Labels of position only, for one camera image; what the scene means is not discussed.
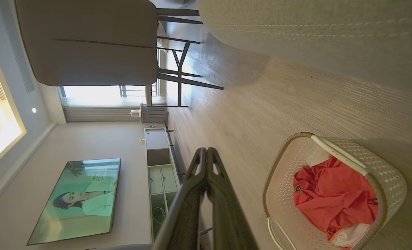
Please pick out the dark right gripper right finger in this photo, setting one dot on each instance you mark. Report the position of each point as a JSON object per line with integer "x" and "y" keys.
{"x": 228, "y": 215}

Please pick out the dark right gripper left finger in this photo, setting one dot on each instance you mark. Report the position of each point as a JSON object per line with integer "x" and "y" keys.
{"x": 186, "y": 208}

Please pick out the white perforated laundry basket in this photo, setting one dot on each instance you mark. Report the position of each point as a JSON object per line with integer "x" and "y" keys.
{"x": 383, "y": 170}

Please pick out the grey white television cabinet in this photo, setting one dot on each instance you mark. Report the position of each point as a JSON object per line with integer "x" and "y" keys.
{"x": 157, "y": 146}

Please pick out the small grey slatted cabinet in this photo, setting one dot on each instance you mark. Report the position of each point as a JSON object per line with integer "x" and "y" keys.
{"x": 154, "y": 114}

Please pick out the white plug adapter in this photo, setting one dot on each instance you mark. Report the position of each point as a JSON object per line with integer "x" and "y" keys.
{"x": 135, "y": 113}

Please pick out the white pleated curtain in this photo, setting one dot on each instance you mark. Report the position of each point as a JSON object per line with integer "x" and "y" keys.
{"x": 98, "y": 113}

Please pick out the bright window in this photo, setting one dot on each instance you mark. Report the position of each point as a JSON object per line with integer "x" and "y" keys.
{"x": 91, "y": 91}

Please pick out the black metal furniture legs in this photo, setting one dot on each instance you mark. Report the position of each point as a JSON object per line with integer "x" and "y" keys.
{"x": 178, "y": 12}

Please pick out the grey fabric sofa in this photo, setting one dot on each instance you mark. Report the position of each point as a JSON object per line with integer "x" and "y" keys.
{"x": 313, "y": 38}

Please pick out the wall mounted flat television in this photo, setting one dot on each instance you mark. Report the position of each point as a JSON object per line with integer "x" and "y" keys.
{"x": 81, "y": 201}

